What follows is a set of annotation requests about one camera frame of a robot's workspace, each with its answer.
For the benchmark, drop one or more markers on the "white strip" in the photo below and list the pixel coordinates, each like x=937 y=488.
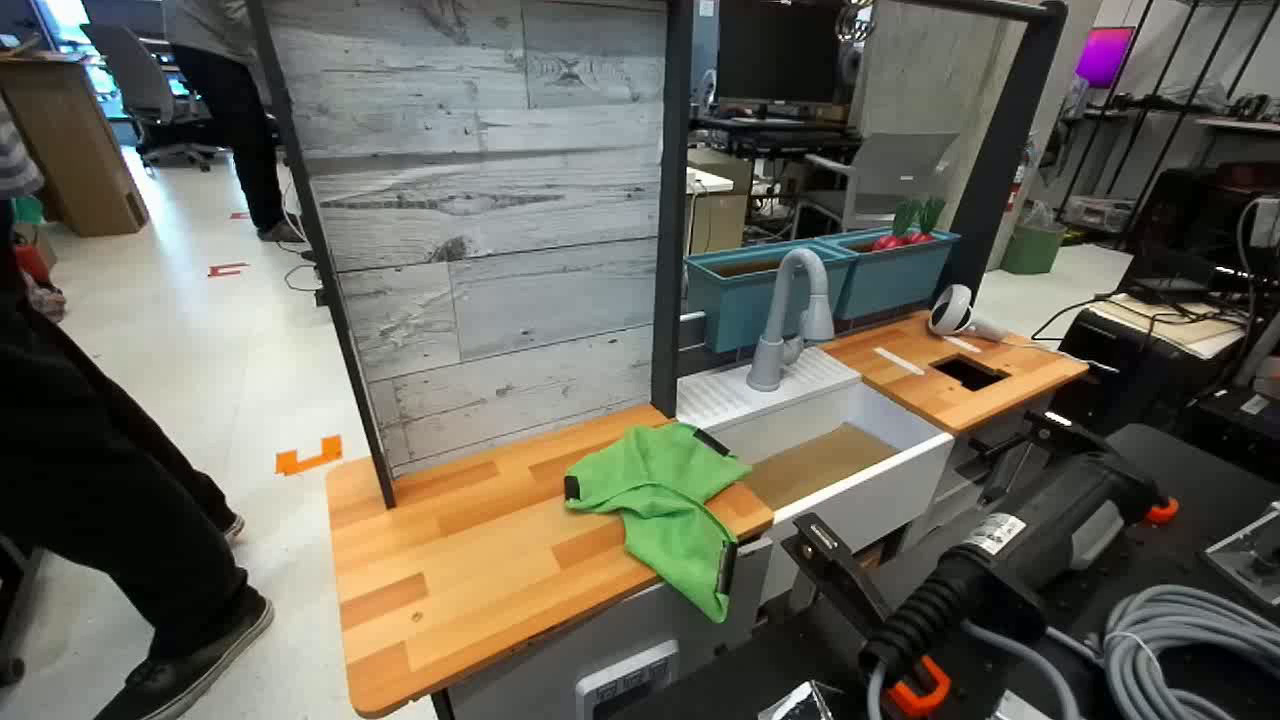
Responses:
x=900 y=360

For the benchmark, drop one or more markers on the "black clamp with orange tips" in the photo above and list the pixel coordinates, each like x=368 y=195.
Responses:
x=1012 y=542

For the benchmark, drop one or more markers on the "person in grey top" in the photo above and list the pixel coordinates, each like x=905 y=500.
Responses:
x=243 y=104

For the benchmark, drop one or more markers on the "purple lamp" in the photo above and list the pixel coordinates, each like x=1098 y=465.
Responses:
x=1101 y=56

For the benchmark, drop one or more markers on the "grey wood plank backsplash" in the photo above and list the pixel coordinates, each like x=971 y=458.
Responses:
x=481 y=200

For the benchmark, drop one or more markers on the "black metal frame post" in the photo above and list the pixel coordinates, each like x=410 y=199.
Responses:
x=668 y=200

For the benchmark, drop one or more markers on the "white sink basin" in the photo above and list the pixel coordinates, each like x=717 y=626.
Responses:
x=853 y=493

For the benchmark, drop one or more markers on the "green bin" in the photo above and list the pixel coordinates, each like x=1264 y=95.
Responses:
x=1035 y=249

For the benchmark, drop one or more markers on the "green microfibre cloth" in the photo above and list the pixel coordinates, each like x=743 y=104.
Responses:
x=661 y=500

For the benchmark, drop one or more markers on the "plain wooden countertop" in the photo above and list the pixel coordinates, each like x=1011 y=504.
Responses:
x=466 y=563

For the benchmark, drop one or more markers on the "teal planter box with plants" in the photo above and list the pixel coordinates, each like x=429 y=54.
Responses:
x=894 y=282

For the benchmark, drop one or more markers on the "person in black trousers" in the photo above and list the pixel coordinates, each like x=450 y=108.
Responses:
x=94 y=465

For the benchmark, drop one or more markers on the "wooden desk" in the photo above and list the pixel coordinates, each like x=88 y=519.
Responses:
x=67 y=145

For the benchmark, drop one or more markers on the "wooden countertop with rectangular hole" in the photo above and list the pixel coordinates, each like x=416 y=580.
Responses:
x=1012 y=365

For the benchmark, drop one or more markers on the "grey gooseneck faucet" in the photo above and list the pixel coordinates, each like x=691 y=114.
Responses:
x=777 y=347

